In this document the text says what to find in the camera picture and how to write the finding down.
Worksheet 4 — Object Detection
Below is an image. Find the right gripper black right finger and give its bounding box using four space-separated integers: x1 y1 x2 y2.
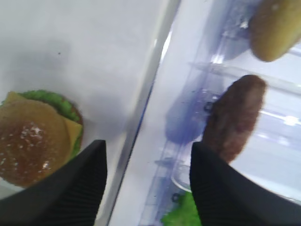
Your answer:
190 142 301 226

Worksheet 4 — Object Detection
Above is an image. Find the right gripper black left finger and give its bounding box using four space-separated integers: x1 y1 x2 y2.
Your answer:
0 140 107 226

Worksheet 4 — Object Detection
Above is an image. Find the green lettuce leaf in rack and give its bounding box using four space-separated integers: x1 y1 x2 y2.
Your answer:
161 192 201 226

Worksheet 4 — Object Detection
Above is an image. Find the yellow cheese slice on tray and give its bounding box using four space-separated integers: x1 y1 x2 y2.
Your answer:
4 91 83 151

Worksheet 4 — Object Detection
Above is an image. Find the brown meat patty in rack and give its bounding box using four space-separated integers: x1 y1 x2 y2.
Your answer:
202 75 267 163

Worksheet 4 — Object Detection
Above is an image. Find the green lettuce leaf on tray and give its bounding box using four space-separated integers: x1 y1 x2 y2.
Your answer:
0 89 83 159

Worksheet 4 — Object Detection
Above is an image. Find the brown bread slice in rack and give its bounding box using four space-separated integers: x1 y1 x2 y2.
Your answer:
248 0 301 62

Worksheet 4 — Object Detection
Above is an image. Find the sesame burger bun top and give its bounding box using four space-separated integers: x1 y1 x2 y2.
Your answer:
0 100 71 187

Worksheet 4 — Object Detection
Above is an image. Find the white rectangular tray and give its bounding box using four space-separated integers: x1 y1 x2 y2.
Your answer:
0 0 180 226

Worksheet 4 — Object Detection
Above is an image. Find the clear acrylic food rack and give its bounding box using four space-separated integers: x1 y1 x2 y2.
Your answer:
139 0 301 226

